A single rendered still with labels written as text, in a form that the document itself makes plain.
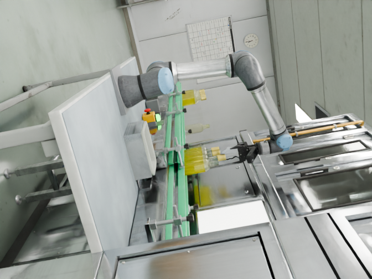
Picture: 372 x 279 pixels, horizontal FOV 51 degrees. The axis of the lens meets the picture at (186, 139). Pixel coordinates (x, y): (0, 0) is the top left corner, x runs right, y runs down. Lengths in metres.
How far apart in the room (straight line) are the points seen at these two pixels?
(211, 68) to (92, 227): 1.03
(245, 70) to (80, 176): 0.98
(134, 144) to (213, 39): 6.23
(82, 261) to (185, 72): 1.05
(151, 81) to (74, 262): 0.88
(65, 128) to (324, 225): 0.73
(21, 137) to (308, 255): 0.81
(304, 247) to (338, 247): 0.08
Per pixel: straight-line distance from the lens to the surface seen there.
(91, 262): 1.16
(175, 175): 1.90
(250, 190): 1.99
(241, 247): 1.08
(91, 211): 1.14
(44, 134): 1.12
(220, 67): 1.89
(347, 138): 2.56
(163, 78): 1.73
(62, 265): 1.20
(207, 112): 8.15
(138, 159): 1.73
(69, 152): 1.07
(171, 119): 2.42
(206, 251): 1.09
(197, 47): 7.82
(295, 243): 1.06
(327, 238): 1.07
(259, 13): 7.91
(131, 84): 1.75
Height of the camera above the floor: 1.11
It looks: 3 degrees down
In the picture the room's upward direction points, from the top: 79 degrees clockwise
